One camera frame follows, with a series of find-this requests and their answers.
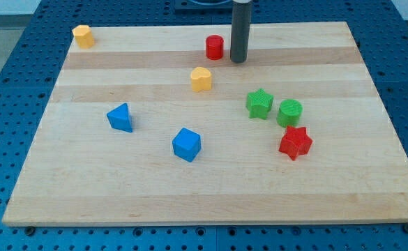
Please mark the gray cylindrical pusher rod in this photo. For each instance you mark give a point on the gray cylindrical pusher rod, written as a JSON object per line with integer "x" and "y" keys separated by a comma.
{"x": 240, "y": 30}

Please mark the red cylinder block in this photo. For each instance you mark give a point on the red cylinder block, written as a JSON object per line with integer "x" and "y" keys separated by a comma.
{"x": 214, "y": 47}

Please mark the yellow heart block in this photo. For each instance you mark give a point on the yellow heart block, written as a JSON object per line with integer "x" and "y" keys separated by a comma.
{"x": 201, "y": 79}

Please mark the green star block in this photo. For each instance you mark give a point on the green star block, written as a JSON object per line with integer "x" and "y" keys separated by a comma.
{"x": 259, "y": 104}

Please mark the green cylinder block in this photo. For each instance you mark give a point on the green cylinder block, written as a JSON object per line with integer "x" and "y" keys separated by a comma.
{"x": 289, "y": 113}

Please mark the red star block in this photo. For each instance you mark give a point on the red star block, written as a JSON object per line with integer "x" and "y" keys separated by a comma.
{"x": 295, "y": 142}

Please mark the blue cube block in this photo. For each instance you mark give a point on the blue cube block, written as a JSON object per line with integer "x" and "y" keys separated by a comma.
{"x": 186, "y": 144}

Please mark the wooden board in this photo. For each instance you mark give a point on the wooden board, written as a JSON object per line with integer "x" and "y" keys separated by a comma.
{"x": 81, "y": 172}

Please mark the yellow hexagon block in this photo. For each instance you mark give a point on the yellow hexagon block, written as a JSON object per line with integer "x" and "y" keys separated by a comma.
{"x": 83, "y": 36}

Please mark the blue triangle block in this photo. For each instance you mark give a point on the blue triangle block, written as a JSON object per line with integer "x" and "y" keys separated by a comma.
{"x": 120, "y": 118}

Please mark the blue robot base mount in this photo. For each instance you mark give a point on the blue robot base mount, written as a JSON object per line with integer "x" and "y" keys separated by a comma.
{"x": 201, "y": 6}

